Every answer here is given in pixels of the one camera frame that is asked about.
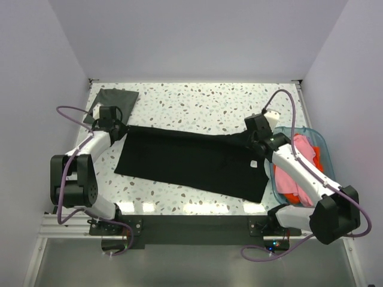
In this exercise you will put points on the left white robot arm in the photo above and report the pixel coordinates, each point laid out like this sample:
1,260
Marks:
73,183

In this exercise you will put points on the folded grey t shirt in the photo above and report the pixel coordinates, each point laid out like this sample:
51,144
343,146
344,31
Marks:
123,99

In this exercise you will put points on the orange t shirt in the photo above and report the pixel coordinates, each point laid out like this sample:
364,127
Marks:
318,155

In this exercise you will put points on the teal plastic basket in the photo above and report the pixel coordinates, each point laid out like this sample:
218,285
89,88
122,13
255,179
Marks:
314,147

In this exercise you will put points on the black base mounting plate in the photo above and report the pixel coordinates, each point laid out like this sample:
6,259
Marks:
187,230

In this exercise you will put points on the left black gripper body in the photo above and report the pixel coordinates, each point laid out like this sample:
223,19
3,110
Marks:
122,128

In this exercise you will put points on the black t shirt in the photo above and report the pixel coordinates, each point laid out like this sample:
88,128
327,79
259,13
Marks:
222,164

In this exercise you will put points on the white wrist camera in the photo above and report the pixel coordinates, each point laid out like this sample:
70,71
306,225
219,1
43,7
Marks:
272,118
96,111

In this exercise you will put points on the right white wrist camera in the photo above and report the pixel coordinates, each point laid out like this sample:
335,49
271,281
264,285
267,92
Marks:
272,118

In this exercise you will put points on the pink t shirt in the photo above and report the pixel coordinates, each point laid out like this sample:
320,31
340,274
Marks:
287,179

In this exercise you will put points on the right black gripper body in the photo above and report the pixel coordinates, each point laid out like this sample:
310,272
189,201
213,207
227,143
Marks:
251,142

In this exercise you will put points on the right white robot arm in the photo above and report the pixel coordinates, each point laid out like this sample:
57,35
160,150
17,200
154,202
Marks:
334,212

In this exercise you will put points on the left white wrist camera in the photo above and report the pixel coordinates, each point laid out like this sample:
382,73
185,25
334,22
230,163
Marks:
96,111

